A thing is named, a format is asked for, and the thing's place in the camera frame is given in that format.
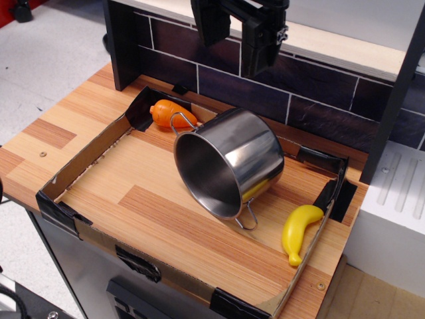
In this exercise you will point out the cardboard fence with black tape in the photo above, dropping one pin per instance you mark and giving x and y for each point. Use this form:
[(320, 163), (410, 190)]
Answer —
[(120, 191)]

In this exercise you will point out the orange toy carrot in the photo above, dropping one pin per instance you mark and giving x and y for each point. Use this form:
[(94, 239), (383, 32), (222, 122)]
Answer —
[(163, 110)]

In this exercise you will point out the stainless steel pot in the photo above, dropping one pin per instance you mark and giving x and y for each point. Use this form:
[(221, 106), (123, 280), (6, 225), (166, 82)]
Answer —
[(228, 162)]

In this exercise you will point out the dark brick backsplash shelf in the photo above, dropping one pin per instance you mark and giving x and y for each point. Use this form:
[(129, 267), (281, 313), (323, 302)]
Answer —
[(353, 93)]

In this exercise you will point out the yellow toy banana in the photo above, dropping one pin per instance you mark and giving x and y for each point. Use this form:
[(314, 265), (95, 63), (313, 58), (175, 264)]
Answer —
[(294, 230)]

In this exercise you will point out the black oven control panel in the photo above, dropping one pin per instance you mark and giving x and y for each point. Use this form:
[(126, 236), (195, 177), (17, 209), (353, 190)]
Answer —
[(130, 304)]

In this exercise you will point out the black chair caster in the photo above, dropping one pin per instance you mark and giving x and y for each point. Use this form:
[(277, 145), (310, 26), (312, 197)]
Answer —
[(21, 11)]

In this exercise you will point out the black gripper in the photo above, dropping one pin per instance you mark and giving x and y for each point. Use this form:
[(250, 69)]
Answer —
[(263, 29)]

